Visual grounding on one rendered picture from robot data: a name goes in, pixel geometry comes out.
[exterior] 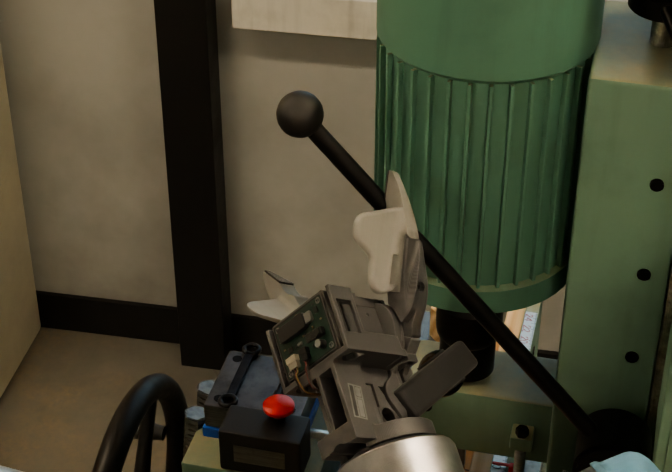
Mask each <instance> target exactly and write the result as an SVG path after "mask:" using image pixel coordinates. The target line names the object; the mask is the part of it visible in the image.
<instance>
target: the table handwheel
mask: <svg viewBox="0 0 672 472"><path fill-rule="evenodd" d="M157 400H159V402H160V404H161V406H162V409H163V413H164V418H165V425H166V430H167V432H166V437H167V454H166V470H165V472H182V465H181V462H182V459H183V447H184V446H183V443H184V440H183V438H184V434H183V433H184V429H183V428H184V417H185V414H184V412H185V410H186V409H187V408H188V406H187V402H186V398H185V396H184V393H183V391H182V389H181V387H180V386H179V384H178V383H177V382H176V381H175V380H174V379H173V378H172V377H170V376H168V375H166V374H162V373H154V374H150V375H147V376H145V377H144V378H142V379H140V380H139V381H138V382H136V383H135V384H134V385H133V386H132V388H131V389H130V390H129V391H128V392H127V394H126V395H125V396H124V398H123V399H122V401H121V402H120V404H119V406H118V407H117V409H116V411H115V413H114V415H113V417H112V419H111V421H110V423H109V425H108V428H107V430H106V432H105V435H104V437H103V440H102V443H101V445H100V448H99V451H98V454H97V457H96V460H95V464H94V467H93V470H92V472H122V469H123V466H124V463H125V460H126V457H127V454H128V451H129V448H130V446H131V443H132V440H133V438H134V436H135V433H136V431H137V429H138V427H139V435H138V444H137V452H136V460H135V468H134V472H150V470H151V456H152V442H153V433H154V425H155V417H156V408H157Z"/></svg>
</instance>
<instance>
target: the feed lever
mask: <svg viewBox="0 0 672 472"><path fill-rule="evenodd" d="M276 118H277V122H278V124H279V126H280V128H281V129H282V130H283V131H284V132H285V133H286V134H287V135H289V136H291V137H294V138H305V137H308V138H309V139H310V140H311V141H312V142H313V143H314V144H315V145H316V146H317V147H318V148H319V150H320V151H321V152H322V153H323V154H324V155H325V156H326V157H327V158H328V159H329V160H330V161H331V163H332V164H333V165H334V166H335V167H336V168H337V169H338V170H339V171H340V172H341V173H342V175H343V176H344V177H345V178H346V179H347V180H348V181H349V182H350V183H351V184H352V185H353V186H354V188H355V189H356V190H357V191H358V192H359V193H360V194H361V195H362V196H363V197H364V198H365V199H366V201H367V202H368V203H369V204H370V205H371V206H372V207H373V208H374V209H375V210H382V209H386V202H385V199H384V195H385V193H384V192H383V190H382V189H381V188H380V187H379V186H378V185H377V184H376V183H375V182H374V181H373V179H372V178H371V177H370V176H369V175H368V174H367V173H366V172H365V171H364V170H363V169H362V167H361V166H360V165H359V164H358V163H357V162H356V161H355V160H354V159H353V158H352V157H351V155H350V154H349V153H348V152H347V151H346V150H345V149H344V148H343V147H342V146H341V145H340V143H339V142H338V141H337V140H336V139H335V138H334V137H333V136H332V135H331V134H330V132H329V131H328V130H327V129H326V128H325V127H324V126H323V125H322V122H323V118H324V111H323V107H322V104H321V102H320V101H319V99H318V98H317V97H316V96H315V95H313V94H312V93H310V92H307V91H302V90H297V91H293V92H290V93H288V94H287V95H285V96H284V97H283V98H282V99H281V100H280V102H279V104H278V107H277V110H276ZM418 236H419V240H420V241H421V242H422V245H423V251H424V258H425V265H426V266H427V267H428V268H429V269H430V270H431V271H432V272H433V273H434V274H435V275H436V277H437V278H438V279H439V280H440V281H441V282H442V283H443V284H444V285H445V286H446V287H447V288H448V290H449V291H450V292H451V293H452V294H453V295H454V296H455V297H456V298H457V299H458V300H459V302H460V303H461V304H462V305H463V306H464V307H465V308H466V309H467V310H468V311H469V312H470V313H471V315H472V316H473V317H474V318H475V319H476V320H477V321H478V322H479V323H480V324H481V325H482V326H483V328H484V329H485V330H486V331H487V332H488V333H489V334H490V335H491V336H492V337H493V338H494V339H495V341H496V342H497V343H498V344H499V345H500V346H501V347H502V348H503V349H504V350H505V351H506V353H507V354H508V355H509V356H510V357H511V358H512V359H513V360H514V361H515V362H516V363H517V364H518V366H519V367H520V368H521V369H522V370H523V371H524V372H525V373H526V374H527V375H528V376H529V377H530V379H531V380H532V381H533V382H534V383H535V384H536V385H537V386H538V387H539V388H540V389H541V391H542V392H543V393H544V394H545V395H546V396H547V397H548V398H549V399H550V400H551V401H552V402H553V404H554V405H555V406H556V407H557V408H558V409H559V410H560V411H561V412H562V413H563V414H564V415H565V417H566V418H567V419H568V420H569V421H570V422H571V423H572V424H573V425H574V426H575V427H576V428H577V430H578V435H577V441H576V448H575V454H574V461H573V468H572V472H580V471H582V470H584V469H586V468H588V467H590V463H591V462H595V461H596V462H602V461H604V460H606V459H609V458H611V457H614V456H616V455H619V454H621V453H624V452H629V451H632V452H638V453H640V454H642V455H644V456H646V457H647V458H648V459H650V460H651V450H652V434H651V431H650V429H649V427H648V425H647V424H646V423H645V422H644V421H643V420H642V419H641V418H640V417H638V416H637V415H635V414H633V413H631V412H628V411H625V410H621V409H611V408H610V409H602V410H598V411H595V412H593V413H591V414H589V415H587V414H586V412H585V411H584V410H583V409H582V408H581V407H580V406H579V405H578V404H577V403H576V401H575V400H574V399H573V398H572V397H571V396H570V395H569V394H568V393H567V392H566V391H565V389H564V388H563V387H562V386H561V385H560V384H559V383H558V382H557V381H556V380H555V379H554V377H553V376H552V375H551V374H550V373H549V372H548V371H547V370H546V369H545V368H544V366H543V365H542V364H541V363H540V362H539V361H538V360H537V359H536V358H535V357H534V356H533V354H532V353H531V352H530V351H529V350H528V349H527V348H526V347H525V346H524V345H523V344H522V342H521V341H520V340H519V339H518V338H517V337H516V336H515V335H514V334H513V333H512V331H511V330H510V329H509V328H508V327H507V326H506V325H505V324H504V323H503V322H502V321H501V319H500V318H499V317H498V316H497V315H496V314H495V313H494V312H493V311H492V310H491V309H490V307H489V306H488V305H487V304H486V303H485V302H484V301H483V300H482V299H481V298H480V297H479V295H478V294H477V293H476V292H475V291H474V290H473V289H472V288H471V287H470V286H469V284H468V283H467V282H466V281H465V280H464V279H463V278H462V277H461V276H460V275H459V274H458V272H457V271H456V270H455V269H454V268H453V267H452V266H451V265H450V264H449V263H448V262H447V260H446V259H445V258H444V257H443V256H442V255H441V254H440V253H439V252H438V251H437V249H436V248H435V247H434V246H433V245H432V244H431V243H430V242H429V241H428V240H427V239H426V237H425V236H424V235H423V234H422V233H421V232H420V231H419V230H418Z"/></svg>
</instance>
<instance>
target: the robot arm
mask: <svg viewBox="0 0 672 472"><path fill-rule="evenodd" d="M384 199H385V202H386V209H382V210H375V211H369V212H363V213H360V214H359V215H358V216H357V217H356V219H355V221H354V224H353V238H354V241H355V242H356V243H357V244H358V245H359V246H360V247H361V248H362V249H363V251H364V252H365V253H366V254H367V256H368V259H369V269H368V283H369V287H370V289H371V290H372V291H373V292H374V293H376V294H384V293H387V294H388V305H385V303H384V301H383V300H377V299H369V298H363V297H357V296H355V293H352V292H351V289H350V288H349V287H343V286H337V285H331V284H327V285H326V286H325V288H326V291H324V290H320V291H319V292H318V293H316V294H315V295H314V296H312V297H311V298H310V299H309V298H308V297H304V296H301V295H300V294H299V293H298V292H297V291H296V289H295V287H294V283H292V282H291V281H289V280H287V279H285V278H283V277H281V276H279V275H277V274H275V273H273V272H271V271H268V270H264V273H263V278H264V282H265V286H266V290H267V293H268V296H269V299H270V300H262V301H253V302H248V304H247V308H248V310H249V311H250V312H251V313H253V314H254V315H256V316H258V317H260V318H263V319H266V320H269V321H272V322H275V323H277V324H276V325H275V326H273V328H272V330H267V331H266V335H267V338H268V342H269V345H270V349H271V352H272V355H273V359H274V362H275V366H276V369H277V372H278V376H279V379H280V383H281V386H282V389H283V393H284V395H291V396H301V397H312V398H318V400H319V404H320V407H321V410H322V413H323V417H324V420H325V423H326V426H327V430H328V433H329V434H328V435H327V436H325V437H324V438H323V439H321V440H320V441H318V442H317V444H318V448H319V451H320V454H321V458H322V460H328V461H340V463H341V467H340V468H339V470H338V471H337V472H465V470H464V468H463V465H462V462H461V459H460V456H459V453H458V450H457V447H456V444H455V443H454V442H453V441H452V440H451V439H450V438H449V437H446V436H444V435H438V434H437V433H436V430H435V428H434V425H433V422H432V421H431V420H429V419H427V418H423V417H420V416H421V415H422V414H423V413H425V412H426V411H427V410H428V409H429V408H430V407H431V406H432V405H434V404H435V403H436V402H437V401H438V400H439V399H440V398H441V397H448V396H451V395H453V394H455V393H456V392H457V391H458V390H459V389H460V388H461V386H462V385H463V383H464V380H465V379H466V378H465V376H466V375H467V374H469V373H470V372H471V371H472V370H473V369H474V368H475V367H476V366H477V364H478V362H477V359H476V358H475V357H474V355H473V354H472V353H471V351H470V350H469V349H468V348H467V346H466V345H465V344H464V342H462V341H457V342H455V343H454V344H453V345H451V346H450V347H448V348H447V349H446V350H444V349H439V350H434V351H431V352H429V353H428V354H426V355H425V356H424V357H423V358H422V360H421V361H420V363H419V366H418V368H417V369H418V371H417V372H415V373H414V374H413V372H412V370H411V368H410V367H411V366H413V365H414V364H416V363H417V362H418V359H417V356H416V353H417V350H418V347H419V344H420V341H421V340H420V339H419V338H420V337H421V323H422V320H423V317H424V313H425V310H426V305H427V298H428V279H427V271H426V265H425V258H424V251H423V245H422V242H421V241H420V240H419V236H418V229H417V224H416V220H415V217H414V213H413V210H412V207H411V204H410V201H409V198H408V195H407V193H406V190H405V188H404V185H403V183H402V180H401V178H400V176H399V174H398V173H397V172H395V171H390V170H388V172H387V179H386V187H385V195H384ZM389 305H390V306H389ZM276 346H277V347H278V350H279V353H280V357H281V360H282V364H283V367H284V370H285V374H286V376H285V374H284V370H283V367H282V364H281V360H280V357H279V353H278V350H277V347H276ZM580 472H661V471H660V470H659V469H658V468H657V466H656V465H655V464H654V463H653V462H652V461H651V460H650V459H648V458H647V457H646V456H644V455H642V454H640V453H638V452H632V451H629V452H624V453H621V454H619V455H616V456H614V457H611V458H609V459H606V460H604V461H602V462H596V461H595V462H591V463H590V467H588V468H586V469H584V470H582V471H580Z"/></svg>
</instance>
